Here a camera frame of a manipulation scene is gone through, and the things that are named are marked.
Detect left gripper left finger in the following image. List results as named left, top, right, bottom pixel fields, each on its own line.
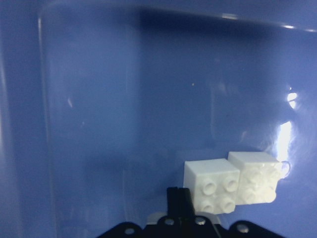
left=167, top=187, right=179, bottom=217

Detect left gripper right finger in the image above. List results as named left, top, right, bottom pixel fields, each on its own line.
left=178, top=188, right=195, bottom=218

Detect white plain block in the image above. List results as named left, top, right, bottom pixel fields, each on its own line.
left=183, top=158, right=240, bottom=215

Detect white block with studs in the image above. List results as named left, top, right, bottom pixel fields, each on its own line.
left=227, top=151, right=282, bottom=205

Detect blue plastic tray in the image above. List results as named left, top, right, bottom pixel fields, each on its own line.
left=0, top=0, right=317, bottom=238

